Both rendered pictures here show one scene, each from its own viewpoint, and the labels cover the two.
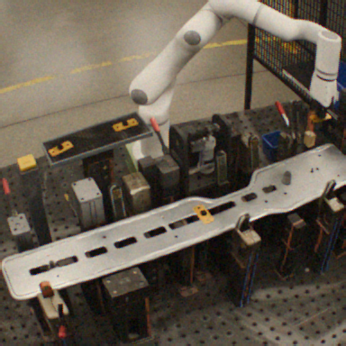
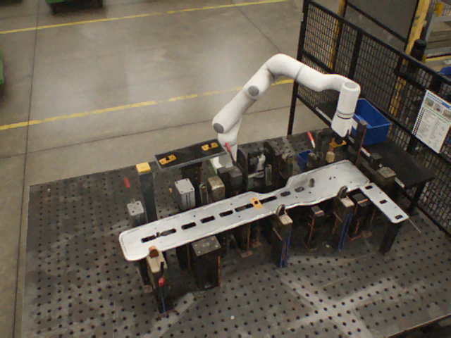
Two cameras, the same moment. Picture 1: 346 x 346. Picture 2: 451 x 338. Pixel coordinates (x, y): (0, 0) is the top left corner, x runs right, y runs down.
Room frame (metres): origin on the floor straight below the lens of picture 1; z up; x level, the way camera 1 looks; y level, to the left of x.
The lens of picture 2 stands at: (-0.20, 0.00, 2.54)
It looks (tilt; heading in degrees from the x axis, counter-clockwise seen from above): 41 degrees down; 2
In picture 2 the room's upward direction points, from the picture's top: straight up
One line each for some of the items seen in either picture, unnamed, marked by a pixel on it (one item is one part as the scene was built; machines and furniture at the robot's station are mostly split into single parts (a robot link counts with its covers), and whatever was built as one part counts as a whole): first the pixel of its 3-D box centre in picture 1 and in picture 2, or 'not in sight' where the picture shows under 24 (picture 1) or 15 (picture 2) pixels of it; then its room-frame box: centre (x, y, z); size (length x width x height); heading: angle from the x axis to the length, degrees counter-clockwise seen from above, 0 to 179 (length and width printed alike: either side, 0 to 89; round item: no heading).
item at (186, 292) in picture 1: (180, 254); (242, 228); (1.27, -0.03, 0.84); 0.17 x 0.06 x 0.29; 27
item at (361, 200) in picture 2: (343, 225); (355, 217); (1.39, -0.66, 0.84); 0.11 x 0.10 x 0.28; 27
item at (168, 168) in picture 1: (167, 204); (234, 196); (1.47, 0.02, 0.89); 0.13 x 0.11 x 0.38; 27
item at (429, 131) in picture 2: not in sight; (433, 121); (1.68, -1.05, 1.30); 0.23 x 0.02 x 0.31; 27
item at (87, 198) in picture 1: (93, 232); (187, 213); (1.31, 0.27, 0.90); 0.13 x 0.10 x 0.41; 27
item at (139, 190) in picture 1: (138, 223); (215, 207); (1.38, 0.12, 0.89); 0.13 x 0.11 x 0.38; 27
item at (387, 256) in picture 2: not in sight; (390, 236); (1.25, -0.82, 0.84); 0.11 x 0.06 x 0.29; 27
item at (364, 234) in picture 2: not in sight; (368, 213); (1.41, -0.74, 0.84); 0.11 x 0.06 x 0.29; 27
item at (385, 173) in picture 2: not in sight; (378, 195); (1.53, -0.82, 0.88); 0.08 x 0.08 x 0.36; 27
